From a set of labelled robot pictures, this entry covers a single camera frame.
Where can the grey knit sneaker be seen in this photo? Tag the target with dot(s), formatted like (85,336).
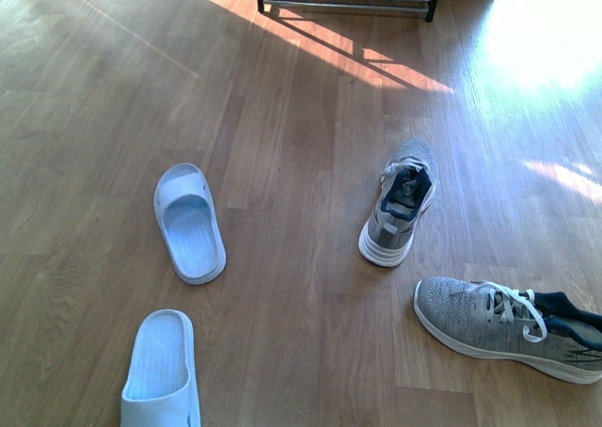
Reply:
(408,184)
(485,320)

